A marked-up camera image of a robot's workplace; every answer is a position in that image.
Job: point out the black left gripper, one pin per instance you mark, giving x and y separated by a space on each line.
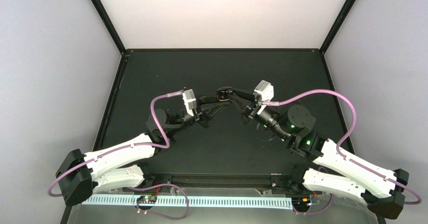
201 111

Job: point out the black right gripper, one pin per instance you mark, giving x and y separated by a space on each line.
251 106

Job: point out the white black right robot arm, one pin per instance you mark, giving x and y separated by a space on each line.
379 189

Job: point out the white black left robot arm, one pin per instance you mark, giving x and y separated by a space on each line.
161 126

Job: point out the clear plastic sheet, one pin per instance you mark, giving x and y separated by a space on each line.
334 209

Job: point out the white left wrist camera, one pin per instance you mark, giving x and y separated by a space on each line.
190 101

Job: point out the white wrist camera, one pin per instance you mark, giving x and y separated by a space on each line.
190 101
263 92

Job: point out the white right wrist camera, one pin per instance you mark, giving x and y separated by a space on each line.
263 92

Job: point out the black front mounting rail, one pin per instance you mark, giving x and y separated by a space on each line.
220 182

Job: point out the white slotted cable duct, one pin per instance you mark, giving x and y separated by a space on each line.
194 201

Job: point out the black right rear frame post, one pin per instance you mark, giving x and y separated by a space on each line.
338 22

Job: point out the black frame post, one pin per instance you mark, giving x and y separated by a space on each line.
338 22
99 7

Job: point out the black left rear frame post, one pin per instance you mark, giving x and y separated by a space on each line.
99 7

